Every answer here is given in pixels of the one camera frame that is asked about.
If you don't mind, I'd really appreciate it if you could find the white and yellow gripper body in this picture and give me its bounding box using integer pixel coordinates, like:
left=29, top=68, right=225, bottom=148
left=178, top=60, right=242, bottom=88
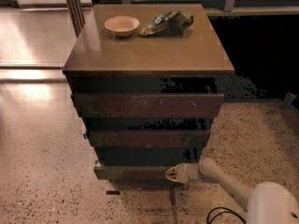
left=165, top=162, right=199, bottom=184

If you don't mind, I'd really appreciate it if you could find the brown bottom drawer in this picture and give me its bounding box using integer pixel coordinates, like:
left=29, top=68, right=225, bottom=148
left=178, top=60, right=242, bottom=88
left=93, top=166, right=169, bottom=180

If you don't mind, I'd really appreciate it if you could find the brown drawer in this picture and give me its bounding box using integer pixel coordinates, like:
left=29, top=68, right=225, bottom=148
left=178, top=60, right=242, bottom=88
left=93, top=166, right=169, bottom=180
left=74, top=92, right=224, bottom=119
left=89, top=130, right=210, bottom=147

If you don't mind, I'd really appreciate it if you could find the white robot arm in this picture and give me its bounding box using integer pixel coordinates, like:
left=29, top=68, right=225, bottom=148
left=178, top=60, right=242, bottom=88
left=165, top=158, right=299, bottom=224

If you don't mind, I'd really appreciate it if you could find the brown middle drawer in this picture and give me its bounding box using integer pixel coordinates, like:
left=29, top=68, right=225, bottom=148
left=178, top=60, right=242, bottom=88
left=89, top=130, right=210, bottom=147

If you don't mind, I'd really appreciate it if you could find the brown wooden drawer cabinet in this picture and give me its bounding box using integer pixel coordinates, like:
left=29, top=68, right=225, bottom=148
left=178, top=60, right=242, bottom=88
left=63, top=5, right=234, bottom=189

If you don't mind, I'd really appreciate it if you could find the brown top drawer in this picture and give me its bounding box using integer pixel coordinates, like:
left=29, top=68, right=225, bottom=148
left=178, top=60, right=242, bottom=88
left=74, top=92, right=224, bottom=119

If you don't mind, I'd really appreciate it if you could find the green chip bag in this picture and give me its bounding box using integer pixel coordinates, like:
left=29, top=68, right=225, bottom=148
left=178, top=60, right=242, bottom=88
left=139, top=10, right=193, bottom=36

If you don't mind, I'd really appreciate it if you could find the white ceramic bowl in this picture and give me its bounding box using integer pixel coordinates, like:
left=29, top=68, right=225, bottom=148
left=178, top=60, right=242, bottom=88
left=105, top=16, right=140, bottom=37

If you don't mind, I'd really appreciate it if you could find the black cable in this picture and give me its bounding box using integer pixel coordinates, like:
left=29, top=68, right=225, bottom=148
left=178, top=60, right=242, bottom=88
left=206, top=206, right=248, bottom=224

